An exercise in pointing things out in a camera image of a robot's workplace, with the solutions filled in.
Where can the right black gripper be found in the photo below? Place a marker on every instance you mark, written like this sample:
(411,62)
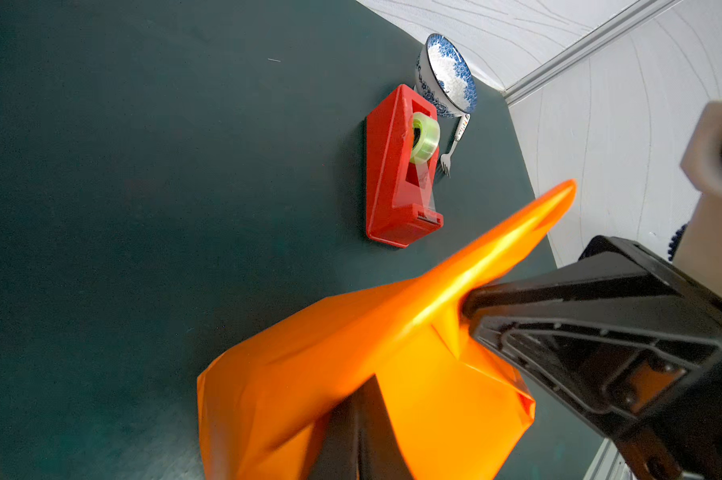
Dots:
(625,340)

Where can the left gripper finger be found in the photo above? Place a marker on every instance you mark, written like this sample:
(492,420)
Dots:
(360,442)

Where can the orange wrapping paper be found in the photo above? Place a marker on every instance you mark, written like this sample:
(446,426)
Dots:
(456,410)

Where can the silver fork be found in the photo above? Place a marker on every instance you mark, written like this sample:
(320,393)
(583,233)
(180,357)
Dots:
(445,161)

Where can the red tape dispenser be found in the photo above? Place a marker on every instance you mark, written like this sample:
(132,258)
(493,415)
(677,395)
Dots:
(402,151)

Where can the blue white ceramic bowl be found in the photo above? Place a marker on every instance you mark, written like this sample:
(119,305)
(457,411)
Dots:
(444,79)

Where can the green table mat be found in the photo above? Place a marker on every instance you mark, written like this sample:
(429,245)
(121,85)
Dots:
(175,177)

